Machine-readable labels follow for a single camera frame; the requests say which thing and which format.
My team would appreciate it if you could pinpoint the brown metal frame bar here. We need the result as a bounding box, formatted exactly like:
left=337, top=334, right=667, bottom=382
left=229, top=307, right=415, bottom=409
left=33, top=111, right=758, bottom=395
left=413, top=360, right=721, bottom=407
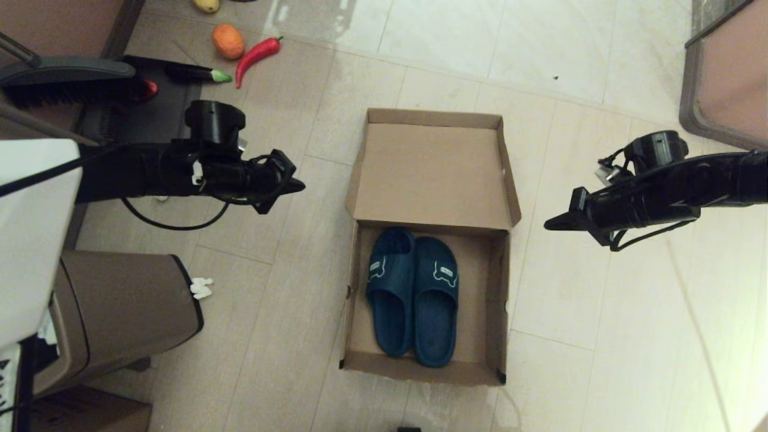
left=0, top=103, right=100, bottom=251

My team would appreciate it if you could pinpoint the orange toy fruit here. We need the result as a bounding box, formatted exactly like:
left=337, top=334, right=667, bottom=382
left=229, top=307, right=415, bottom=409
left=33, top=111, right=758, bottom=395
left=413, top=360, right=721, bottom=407
left=211, top=24, right=245, bottom=61

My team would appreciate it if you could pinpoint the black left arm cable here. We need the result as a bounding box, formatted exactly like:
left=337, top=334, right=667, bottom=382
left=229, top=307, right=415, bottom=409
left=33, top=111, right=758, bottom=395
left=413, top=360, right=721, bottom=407
left=0, top=141, right=289, bottom=232

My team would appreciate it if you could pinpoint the brown cardboard carton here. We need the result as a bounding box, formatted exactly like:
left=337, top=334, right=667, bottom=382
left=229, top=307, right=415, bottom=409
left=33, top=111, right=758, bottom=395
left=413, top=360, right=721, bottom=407
left=30, top=386, right=153, bottom=432

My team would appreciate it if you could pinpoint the dark gray dustpan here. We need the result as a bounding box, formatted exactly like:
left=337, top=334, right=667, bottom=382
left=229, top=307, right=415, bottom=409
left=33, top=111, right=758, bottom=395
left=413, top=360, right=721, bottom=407
left=75, top=57, right=203, bottom=145

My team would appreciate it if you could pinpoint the dark teal rubber slipper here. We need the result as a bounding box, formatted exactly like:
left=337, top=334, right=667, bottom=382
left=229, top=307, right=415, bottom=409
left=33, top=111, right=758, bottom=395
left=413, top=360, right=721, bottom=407
left=365, top=228, right=416, bottom=358
left=412, top=236, right=460, bottom=368

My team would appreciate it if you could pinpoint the brown table with dark rim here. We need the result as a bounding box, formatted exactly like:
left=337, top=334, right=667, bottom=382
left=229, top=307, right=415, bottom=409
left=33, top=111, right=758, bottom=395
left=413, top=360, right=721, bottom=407
left=0, top=0, right=148, bottom=63

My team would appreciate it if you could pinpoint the black trash bag liner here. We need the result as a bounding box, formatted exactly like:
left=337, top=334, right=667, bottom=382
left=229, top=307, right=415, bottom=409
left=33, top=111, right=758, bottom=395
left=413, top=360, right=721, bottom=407
left=33, top=336, right=61, bottom=376

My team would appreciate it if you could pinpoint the red toy chili pepper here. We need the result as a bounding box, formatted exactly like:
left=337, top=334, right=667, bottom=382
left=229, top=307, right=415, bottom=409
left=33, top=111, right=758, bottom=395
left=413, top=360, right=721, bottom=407
left=235, top=37, right=283, bottom=89

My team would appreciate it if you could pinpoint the brown cardboard shoe box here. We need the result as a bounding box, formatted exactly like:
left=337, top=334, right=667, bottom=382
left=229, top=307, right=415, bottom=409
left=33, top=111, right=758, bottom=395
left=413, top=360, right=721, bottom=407
left=339, top=108, right=521, bottom=386

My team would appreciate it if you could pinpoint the dark gray broom brush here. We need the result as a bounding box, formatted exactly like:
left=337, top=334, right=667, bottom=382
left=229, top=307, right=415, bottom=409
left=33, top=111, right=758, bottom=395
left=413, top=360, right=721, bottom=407
left=0, top=33, right=137, bottom=110

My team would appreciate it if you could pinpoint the purple toy eggplant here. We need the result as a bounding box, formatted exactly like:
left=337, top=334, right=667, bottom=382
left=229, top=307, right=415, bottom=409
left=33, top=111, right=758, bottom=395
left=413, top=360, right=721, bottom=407
left=164, top=64, right=233, bottom=84

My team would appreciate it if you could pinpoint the brown plastic trash bin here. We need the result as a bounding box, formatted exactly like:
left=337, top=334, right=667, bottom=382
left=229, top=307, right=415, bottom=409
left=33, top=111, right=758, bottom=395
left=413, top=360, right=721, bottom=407
left=33, top=250, right=205, bottom=398

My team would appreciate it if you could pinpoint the brown table with gray rim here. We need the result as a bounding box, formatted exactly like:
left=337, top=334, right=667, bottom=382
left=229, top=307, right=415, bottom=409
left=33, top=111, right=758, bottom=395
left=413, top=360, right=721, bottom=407
left=677, top=0, right=768, bottom=158

